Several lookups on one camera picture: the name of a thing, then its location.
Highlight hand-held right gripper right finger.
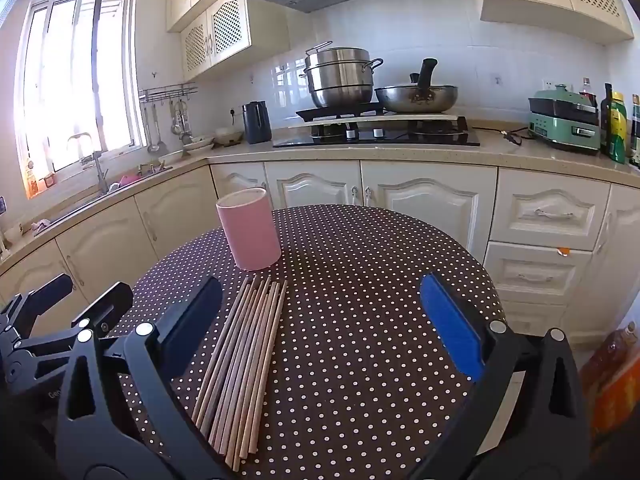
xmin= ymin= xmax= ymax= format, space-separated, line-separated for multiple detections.
xmin=419 ymin=272 xmax=591 ymax=480

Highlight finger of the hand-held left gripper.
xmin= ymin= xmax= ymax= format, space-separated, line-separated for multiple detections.
xmin=0 ymin=272 xmax=76 ymax=356
xmin=74 ymin=281 xmax=135 ymax=337

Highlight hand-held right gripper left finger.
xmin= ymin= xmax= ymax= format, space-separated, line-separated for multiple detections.
xmin=55 ymin=276 xmax=236 ymax=480

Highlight pile of wooden chopsticks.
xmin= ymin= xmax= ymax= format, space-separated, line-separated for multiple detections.
xmin=191 ymin=275 xmax=289 ymax=472

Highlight pink cup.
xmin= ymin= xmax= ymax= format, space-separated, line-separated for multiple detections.
xmin=215 ymin=187 xmax=282 ymax=272

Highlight brown polka dot tablecloth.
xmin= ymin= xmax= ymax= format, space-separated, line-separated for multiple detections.
xmin=107 ymin=204 xmax=508 ymax=480

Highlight cream kitchen base cabinets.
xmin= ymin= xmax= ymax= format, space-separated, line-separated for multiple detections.
xmin=0 ymin=157 xmax=640 ymax=346

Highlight steel kitchen sink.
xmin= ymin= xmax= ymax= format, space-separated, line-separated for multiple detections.
xmin=50 ymin=162 xmax=173 ymax=221

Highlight metal sink faucet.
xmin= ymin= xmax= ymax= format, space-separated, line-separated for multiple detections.
xmin=67 ymin=132 xmax=111 ymax=196

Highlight hanging metal ladle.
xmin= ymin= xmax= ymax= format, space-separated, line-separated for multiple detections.
xmin=145 ymin=102 xmax=162 ymax=154

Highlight amber cooking oil bottle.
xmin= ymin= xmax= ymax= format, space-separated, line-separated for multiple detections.
xmin=580 ymin=321 xmax=638 ymax=396

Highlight beige stone kitchen countertop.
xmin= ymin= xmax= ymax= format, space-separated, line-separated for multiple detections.
xmin=0 ymin=120 xmax=640 ymax=271

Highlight hanging metal skimmer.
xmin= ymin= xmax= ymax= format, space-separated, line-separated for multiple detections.
xmin=179 ymin=100 xmax=195 ymax=145

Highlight black gas stove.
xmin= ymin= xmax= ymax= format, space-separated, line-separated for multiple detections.
xmin=272 ymin=101 xmax=482 ymax=149

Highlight white stove board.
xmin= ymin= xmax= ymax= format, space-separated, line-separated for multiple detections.
xmin=299 ymin=111 xmax=467 ymax=130

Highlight black electric kettle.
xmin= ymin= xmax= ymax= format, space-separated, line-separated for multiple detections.
xmin=242 ymin=100 xmax=273 ymax=146

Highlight kitchen window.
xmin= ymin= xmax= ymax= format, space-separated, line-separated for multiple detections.
xmin=15 ymin=0 xmax=143 ymax=201

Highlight green electric cooker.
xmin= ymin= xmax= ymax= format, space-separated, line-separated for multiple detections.
xmin=527 ymin=84 xmax=601 ymax=156

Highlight dark tall oil bottle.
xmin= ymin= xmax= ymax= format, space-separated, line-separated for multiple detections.
xmin=600 ymin=83 xmax=615 ymax=158

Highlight yellow green bottle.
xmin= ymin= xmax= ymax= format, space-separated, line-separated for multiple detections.
xmin=609 ymin=91 xmax=628 ymax=165

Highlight stainless steel steamer pot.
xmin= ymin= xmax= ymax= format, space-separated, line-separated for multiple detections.
xmin=298 ymin=41 xmax=384 ymax=109

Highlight dark sauce bottle red label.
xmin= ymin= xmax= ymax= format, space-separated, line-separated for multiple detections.
xmin=579 ymin=77 xmax=599 ymax=111

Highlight dark glass bottle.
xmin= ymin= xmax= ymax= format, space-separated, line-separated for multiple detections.
xmin=629 ymin=93 xmax=640 ymax=168

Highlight black power cord with plug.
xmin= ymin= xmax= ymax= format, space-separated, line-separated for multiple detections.
xmin=472 ymin=127 xmax=531 ymax=147

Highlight metal wall utensil rail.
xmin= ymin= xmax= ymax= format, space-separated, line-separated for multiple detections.
xmin=138 ymin=82 xmax=198 ymax=103

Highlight steel wok with black handle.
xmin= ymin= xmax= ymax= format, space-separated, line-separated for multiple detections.
xmin=374 ymin=58 xmax=459 ymax=114

